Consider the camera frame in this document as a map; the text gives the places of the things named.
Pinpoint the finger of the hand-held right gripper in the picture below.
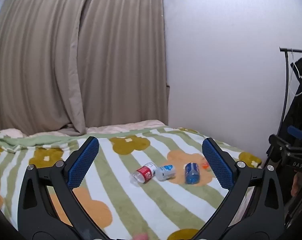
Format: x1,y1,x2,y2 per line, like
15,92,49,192
287,125,302,143
268,133,292,161

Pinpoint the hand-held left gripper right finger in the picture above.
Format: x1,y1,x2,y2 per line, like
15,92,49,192
190,137,285,240

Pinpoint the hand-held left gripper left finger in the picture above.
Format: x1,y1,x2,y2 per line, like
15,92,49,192
17,136,109,240

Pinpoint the white cup with blue print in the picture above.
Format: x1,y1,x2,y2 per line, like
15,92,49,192
155,164,177,181

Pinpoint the clear cup with red label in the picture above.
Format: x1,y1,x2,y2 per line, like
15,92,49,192
129,162,157,185

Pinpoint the person's right hand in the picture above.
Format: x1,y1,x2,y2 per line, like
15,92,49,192
290,173,302,197

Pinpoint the blue label plastic bottle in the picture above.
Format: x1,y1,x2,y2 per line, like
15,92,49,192
184,162,200,184

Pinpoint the white clothes hanger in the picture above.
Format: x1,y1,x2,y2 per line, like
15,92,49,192
292,54,302,97

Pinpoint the black clothes rack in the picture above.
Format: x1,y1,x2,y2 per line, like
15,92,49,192
277,47,302,143

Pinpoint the cream bed sheet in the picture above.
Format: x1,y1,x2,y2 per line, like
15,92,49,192
0,119,169,138

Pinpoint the striped floral blanket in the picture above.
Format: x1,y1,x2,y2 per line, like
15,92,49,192
0,126,263,240

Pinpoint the beige curtain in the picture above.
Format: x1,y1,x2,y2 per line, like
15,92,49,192
76,0,170,131
0,0,87,137

